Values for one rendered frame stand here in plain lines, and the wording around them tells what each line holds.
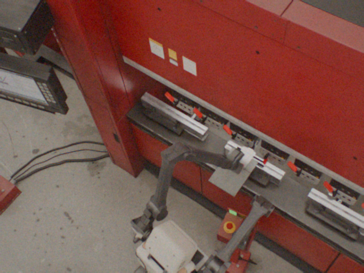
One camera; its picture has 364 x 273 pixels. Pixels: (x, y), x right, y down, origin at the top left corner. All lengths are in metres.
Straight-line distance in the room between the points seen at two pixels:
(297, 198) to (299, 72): 1.16
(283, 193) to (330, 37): 1.42
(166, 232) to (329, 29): 1.21
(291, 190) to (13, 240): 2.19
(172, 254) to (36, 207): 1.99
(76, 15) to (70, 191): 1.99
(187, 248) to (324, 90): 0.97
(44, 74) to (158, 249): 1.08
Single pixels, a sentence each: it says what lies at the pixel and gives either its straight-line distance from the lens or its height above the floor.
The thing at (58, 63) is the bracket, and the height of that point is 1.21.
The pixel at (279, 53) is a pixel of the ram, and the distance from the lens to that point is 2.05.
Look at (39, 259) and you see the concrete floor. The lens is 4.04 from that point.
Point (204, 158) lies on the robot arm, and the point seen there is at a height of 1.41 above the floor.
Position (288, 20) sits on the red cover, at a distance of 1.87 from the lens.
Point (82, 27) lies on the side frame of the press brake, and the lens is 2.56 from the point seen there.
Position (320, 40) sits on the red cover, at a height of 2.27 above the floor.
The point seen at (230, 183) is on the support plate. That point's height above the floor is 1.00.
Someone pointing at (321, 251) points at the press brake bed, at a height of 0.62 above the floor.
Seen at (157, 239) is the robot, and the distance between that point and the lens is 2.44.
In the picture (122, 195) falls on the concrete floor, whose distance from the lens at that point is 4.04.
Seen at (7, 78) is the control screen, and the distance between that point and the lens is 2.92.
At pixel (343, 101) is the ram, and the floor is 1.97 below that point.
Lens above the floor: 3.69
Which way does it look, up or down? 61 degrees down
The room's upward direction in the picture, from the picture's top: 8 degrees counter-clockwise
